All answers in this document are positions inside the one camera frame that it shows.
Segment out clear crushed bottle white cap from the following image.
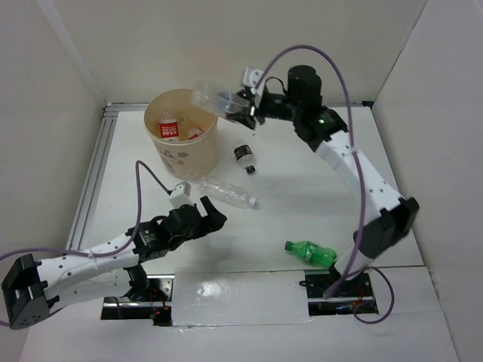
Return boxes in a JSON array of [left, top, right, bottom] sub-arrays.
[[199, 177, 257, 209]]

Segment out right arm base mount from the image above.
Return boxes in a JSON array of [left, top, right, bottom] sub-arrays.
[[299, 271, 378, 317]]

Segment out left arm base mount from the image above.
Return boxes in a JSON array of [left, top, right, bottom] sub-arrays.
[[100, 265, 175, 327]]

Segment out small red label cola bottle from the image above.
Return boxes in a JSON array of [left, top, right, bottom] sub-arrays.
[[186, 127, 204, 140]]

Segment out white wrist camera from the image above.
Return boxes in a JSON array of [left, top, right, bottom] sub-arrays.
[[242, 66, 266, 96], [169, 181, 193, 209]]

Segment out clear bottle white blue label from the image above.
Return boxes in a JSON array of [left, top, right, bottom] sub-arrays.
[[191, 81, 250, 117]]

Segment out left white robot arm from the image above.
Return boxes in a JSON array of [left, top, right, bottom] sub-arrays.
[[1, 196, 227, 330]]

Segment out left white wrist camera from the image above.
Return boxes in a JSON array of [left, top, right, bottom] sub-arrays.
[[169, 181, 193, 209]]

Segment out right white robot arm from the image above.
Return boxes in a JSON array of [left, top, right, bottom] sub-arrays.
[[228, 66, 420, 296]]

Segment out large red label bottle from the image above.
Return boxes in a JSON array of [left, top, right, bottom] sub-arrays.
[[158, 111, 179, 142]]

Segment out aluminium frame rail left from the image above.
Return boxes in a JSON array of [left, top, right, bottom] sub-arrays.
[[66, 106, 118, 250]]

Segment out green plastic bottle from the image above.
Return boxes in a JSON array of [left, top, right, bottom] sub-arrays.
[[284, 241, 337, 268]]

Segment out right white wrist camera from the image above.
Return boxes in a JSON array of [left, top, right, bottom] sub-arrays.
[[242, 66, 266, 96]]

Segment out small bottle black label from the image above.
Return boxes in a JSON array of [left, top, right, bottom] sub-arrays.
[[233, 143, 256, 175]]

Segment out beige round paper bin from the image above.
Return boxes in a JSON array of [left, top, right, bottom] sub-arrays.
[[144, 89, 218, 180]]

